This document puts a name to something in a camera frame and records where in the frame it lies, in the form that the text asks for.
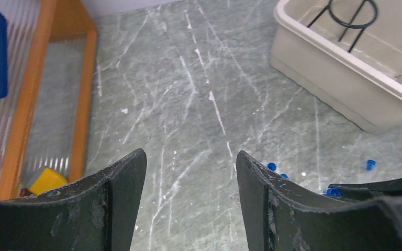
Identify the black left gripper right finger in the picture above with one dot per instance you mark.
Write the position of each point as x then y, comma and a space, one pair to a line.
279, 214

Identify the yellow plastic box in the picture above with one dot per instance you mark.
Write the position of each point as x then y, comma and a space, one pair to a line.
45, 179

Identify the blue capped clear tube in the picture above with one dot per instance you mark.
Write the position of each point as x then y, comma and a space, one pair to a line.
370, 164

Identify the black wire ring stand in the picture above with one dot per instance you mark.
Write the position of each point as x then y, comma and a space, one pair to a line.
349, 24

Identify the blue capped test tube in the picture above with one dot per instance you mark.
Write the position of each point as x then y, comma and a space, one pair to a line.
272, 166

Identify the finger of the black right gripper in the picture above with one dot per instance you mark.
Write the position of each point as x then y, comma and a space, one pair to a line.
366, 191

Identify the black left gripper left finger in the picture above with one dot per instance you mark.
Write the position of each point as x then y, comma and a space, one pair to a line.
97, 212

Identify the beige plastic bin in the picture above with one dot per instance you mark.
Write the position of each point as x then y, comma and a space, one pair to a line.
365, 85

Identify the orange wooden test tube rack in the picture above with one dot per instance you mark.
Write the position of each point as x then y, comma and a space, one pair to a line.
45, 115

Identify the small blue cap pair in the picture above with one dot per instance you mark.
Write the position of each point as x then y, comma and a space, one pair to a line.
332, 191

